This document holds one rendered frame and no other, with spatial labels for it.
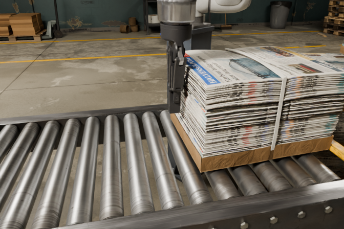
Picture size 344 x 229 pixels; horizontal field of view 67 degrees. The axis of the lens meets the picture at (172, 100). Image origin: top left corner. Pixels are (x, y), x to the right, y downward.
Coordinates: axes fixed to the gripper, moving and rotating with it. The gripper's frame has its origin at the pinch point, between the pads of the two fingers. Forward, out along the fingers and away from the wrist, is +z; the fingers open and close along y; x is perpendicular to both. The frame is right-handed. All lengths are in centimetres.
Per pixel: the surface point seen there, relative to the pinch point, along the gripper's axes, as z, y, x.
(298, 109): -1.9, -14.2, -26.9
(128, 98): 94, 218, 4
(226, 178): 13.0, -17.7, -8.8
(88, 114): 13.6, 22.8, 25.5
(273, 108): -2.7, -14.3, -20.2
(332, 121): 3.3, -13.2, -39.0
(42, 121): 14.0, 21.5, 40.3
